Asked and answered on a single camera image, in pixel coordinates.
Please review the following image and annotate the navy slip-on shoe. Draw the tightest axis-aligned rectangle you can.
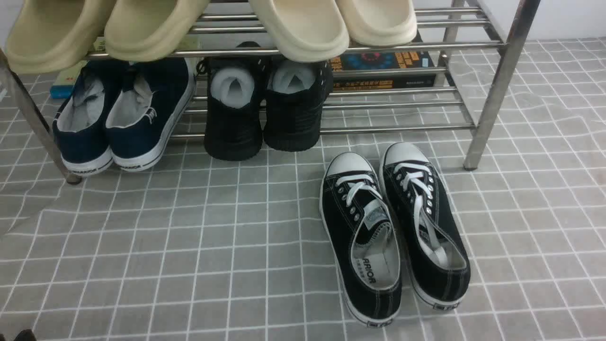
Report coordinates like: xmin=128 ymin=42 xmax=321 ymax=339
xmin=105 ymin=58 xmax=196 ymax=172
xmin=52 ymin=60 xmax=129 ymax=177

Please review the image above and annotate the stainless steel shoe rack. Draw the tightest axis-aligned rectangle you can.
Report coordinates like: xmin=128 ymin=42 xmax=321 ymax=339
xmin=1 ymin=0 xmax=541 ymax=185

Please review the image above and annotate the black canvas sneaker left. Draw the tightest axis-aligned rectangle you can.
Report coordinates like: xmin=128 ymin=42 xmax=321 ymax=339
xmin=320 ymin=152 xmax=402 ymax=328

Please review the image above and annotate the black canvas sneaker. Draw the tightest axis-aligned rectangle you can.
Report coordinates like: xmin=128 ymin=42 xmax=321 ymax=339
xmin=320 ymin=152 xmax=402 ymax=328
xmin=379 ymin=142 xmax=471 ymax=311

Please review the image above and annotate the black knit sneaker right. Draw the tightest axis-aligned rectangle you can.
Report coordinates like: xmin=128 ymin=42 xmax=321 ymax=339
xmin=263 ymin=59 xmax=333 ymax=153

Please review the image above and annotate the black knit sneaker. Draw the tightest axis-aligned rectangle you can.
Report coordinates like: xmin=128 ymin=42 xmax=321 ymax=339
xmin=263 ymin=59 xmax=333 ymax=153
xmin=197 ymin=55 xmax=271 ymax=162

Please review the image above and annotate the black knit sneaker left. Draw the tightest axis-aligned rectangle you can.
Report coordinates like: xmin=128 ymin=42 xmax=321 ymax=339
xmin=197 ymin=55 xmax=271 ymax=162

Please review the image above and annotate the black book orange text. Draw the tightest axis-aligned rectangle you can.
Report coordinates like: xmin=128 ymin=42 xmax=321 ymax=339
xmin=330 ymin=51 xmax=436 ymax=91

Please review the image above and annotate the cream slipper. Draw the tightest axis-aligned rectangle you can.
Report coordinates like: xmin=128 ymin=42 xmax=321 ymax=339
xmin=249 ymin=0 xmax=350 ymax=63
xmin=336 ymin=0 xmax=418 ymax=46

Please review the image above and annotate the black canvas sneaker right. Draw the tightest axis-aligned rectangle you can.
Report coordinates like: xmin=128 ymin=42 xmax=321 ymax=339
xmin=379 ymin=142 xmax=471 ymax=311

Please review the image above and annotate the cream slipper far right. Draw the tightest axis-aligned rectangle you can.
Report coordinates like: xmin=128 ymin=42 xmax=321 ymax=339
xmin=336 ymin=0 xmax=418 ymax=46

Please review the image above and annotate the beige slipper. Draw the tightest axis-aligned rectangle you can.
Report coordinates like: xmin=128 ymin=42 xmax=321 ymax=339
xmin=4 ymin=0 xmax=116 ymax=74
xmin=104 ymin=0 xmax=210 ymax=62

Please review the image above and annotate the beige slipper far left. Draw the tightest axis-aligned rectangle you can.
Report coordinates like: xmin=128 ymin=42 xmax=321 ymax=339
xmin=4 ymin=0 xmax=116 ymax=74

